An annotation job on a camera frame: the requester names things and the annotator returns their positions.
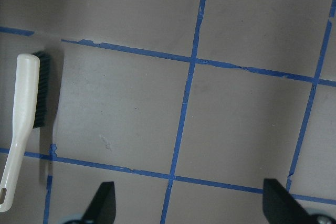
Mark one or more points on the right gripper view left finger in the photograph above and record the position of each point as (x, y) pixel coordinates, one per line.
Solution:
(102, 208)

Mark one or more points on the beige hand brush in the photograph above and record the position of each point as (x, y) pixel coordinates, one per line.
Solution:
(29, 112)

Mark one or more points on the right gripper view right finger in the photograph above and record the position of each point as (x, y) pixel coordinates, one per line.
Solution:
(280, 207)

